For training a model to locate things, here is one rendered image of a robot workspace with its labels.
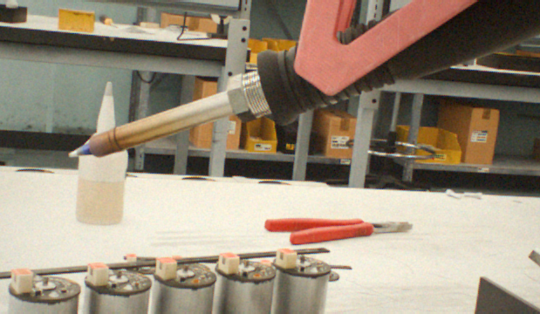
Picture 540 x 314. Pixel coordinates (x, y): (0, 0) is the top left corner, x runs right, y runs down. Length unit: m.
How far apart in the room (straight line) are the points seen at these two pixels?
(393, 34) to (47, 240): 0.39
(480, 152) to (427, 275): 4.39
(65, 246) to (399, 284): 0.21
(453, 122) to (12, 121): 2.34
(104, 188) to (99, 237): 0.04
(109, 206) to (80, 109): 4.15
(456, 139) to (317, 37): 4.73
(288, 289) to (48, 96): 4.42
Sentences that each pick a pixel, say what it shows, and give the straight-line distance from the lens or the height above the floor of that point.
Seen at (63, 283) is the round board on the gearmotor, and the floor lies 0.81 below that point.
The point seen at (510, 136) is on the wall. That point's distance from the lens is 5.56.
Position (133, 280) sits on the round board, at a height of 0.81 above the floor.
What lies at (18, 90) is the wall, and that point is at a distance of 4.77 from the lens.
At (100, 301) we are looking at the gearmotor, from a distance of 0.34.
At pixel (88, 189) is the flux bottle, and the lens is 0.65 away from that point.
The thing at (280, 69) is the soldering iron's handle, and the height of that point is 0.90.
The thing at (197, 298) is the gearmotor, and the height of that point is 0.81.
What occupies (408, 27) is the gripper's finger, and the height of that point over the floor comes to 0.92.
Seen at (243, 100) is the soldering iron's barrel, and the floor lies 0.89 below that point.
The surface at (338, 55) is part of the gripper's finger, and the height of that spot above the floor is 0.91.
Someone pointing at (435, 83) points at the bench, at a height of 0.69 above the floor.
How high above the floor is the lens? 0.92
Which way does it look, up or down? 10 degrees down
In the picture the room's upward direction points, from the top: 6 degrees clockwise
